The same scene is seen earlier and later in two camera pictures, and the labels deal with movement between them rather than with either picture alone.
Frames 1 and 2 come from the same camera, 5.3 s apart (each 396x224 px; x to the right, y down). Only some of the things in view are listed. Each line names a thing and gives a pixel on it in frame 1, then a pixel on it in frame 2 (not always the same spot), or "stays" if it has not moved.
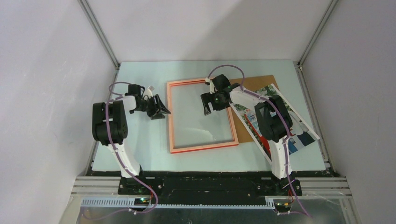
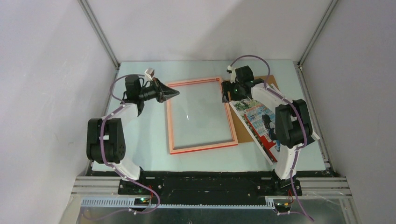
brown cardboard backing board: (254, 84) stays
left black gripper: (153, 113) to (163, 92)
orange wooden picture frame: (199, 148) stays
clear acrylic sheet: (191, 127) stays
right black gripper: (207, 98) to (227, 86)
